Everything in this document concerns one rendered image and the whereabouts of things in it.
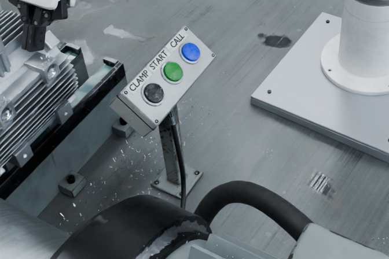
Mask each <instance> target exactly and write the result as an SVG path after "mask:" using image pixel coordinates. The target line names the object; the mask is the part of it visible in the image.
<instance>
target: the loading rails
mask: <svg viewBox="0 0 389 259"><path fill-rule="evenodd" d="M58 49H59V51H61V52H62V53H64V54H66V55H68V57H67V59H69V60H71V62H70V64H72V65H74V66H73V67H72V68H73V69H75V72H74V73H76V74H77V75H76V77H77V78H78V79H77V80H76V81H78V84H77V85H78V87H77V88H78V91H77V92H76V93H75V95H76V96H77V98H76V100H74V101H73V103H71V108H72V111H73V115H72V116H71V117H70V118H69V119H68V120H67V121H66V122H65V123H64V124H63V125H61V124H59V123H57V124H56V125H55V126H54V127H53V128H52V129H51V130H50V131H49V132H47V131H43V132H42V133H41V134H40V135H39V136H38V137H37V138H36V139H35V140H34V141H33V142H32V143H31V144H30V147H31V150H32V152H33V154H34V155H33V156H32V157H31V158H30V159H29V160H28V161H27V163H26V164H25V165H24V166H23V167H22V168H20V167H18V166H16V165H15V166H14V167H13V168H12V169H11V170H10V171H9V172H8V173H6V172H4V173H3V174H2V175H1V177H0V198H2V199H4V200H5V201H7V202H9V203H11V204H13V205H14V206H16V207H18V208H20V209H22V210H24V211H26V212H28V213H29V214H31V215H33V216H35V217H37V216H38V215H39V214H40V213H41V212H42V211H43V210H44V208H45V207H47V205H48V204H49V203H50V202H51V201H52V200H53V198H54V197H55V196H56V195H57V194H58V193H59V192H60V191H61V192H62V193H64V194H67V195H69V196H70V197H72V198H75V197H76V195H77V194H78V193H79V192H80V191H81V189H82V188H83V187H84V186H85V185H86V184H87V181H86V178H85V177H84V176H82V175H80V174H78V173H77V172H78V171H79V170H80V169H81V167H82V166H84V164H85V163H86V162H87V161H88V160H89V159H90V158H91V157H92V155H93V154H94V153H95V152H96V151H97V150H98V149H99V148H100V147H101V146H102V144H103V143H104V142H105V141H106V140H107V139H108V138H109V137H110V136H111V135H112V134H113V133H114V134H117V135H119V136H122V137H124V138H127V137H128V136H129V135H130V134H131V133H132V132H133V131H134V129H133V128H132V127H131V126H130V125H129V124H128V123H127V122H125V121H124V120H123V119H122V118H121V117H120V116H119V115H118V114H117V113H116V112H115V111H114V110H113V109H112V108H111V107H110V106H109V104H110V103H111V102H112V101H113V99H114V98H115V97H116V96H117V95H118V93H120V92H121V91H122V90H123V88H124V87H125V86H126V85H127V79H126V73H125V70H124V64H123V63H122V62H118V60H116V59H113V58H111V57H107V56H105V57H104V58H103V62H104V64H103V65H102V66H101V67H100V68H99V69H98V70H97V71H96V72H95V73H94V74H93V75H92V76H91V77H90V78H89V75H88V73H87V68H86V64H85V60H84V57H83V53H82V49H81V47H80V46H77V45H74V44H72V43H67V42H64V43H63V44H62V45H61V46H60V47H59V48H58Z"/></svg>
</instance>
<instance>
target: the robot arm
mask: <svg viewBox="0 0 389 259"><path fill-rule="evenodd" d="M8 1H9V2H10V3H11V4H12V5H14V6H15V7H17V8H18V10H19V12H20V19H21V22H23V23H24V26H23V38H22V44H21V48H22V49H23V50H27V51H29V52H34V51H41V50H43V49H44V46H45V36H46V27H47V26H49V25H50V24H51V22H52V21H53V20H63V19H67V17H68V12H67V9H70V8H73V7H74V5H75V1H76V0H8ZM43 12H44V13H43ZM320 62H321V68H322V71H323V73H324V74H325V76H326V77H327V78H328V79H329V80H330V81H331V82H332V83H333V84H335V85H336V86H338V87H340V88H342V89H344V90H346V91H349V92H351V93H355V94H361V95H385V94H389V0H343V11H342V23H341V30H340V34H338V35H336V36H335V37H333V38H332V39H331V40H330V41H329V42H327V43H326V45H325V46H324V48H323V50H322V52H321V61H320Z"/></svg>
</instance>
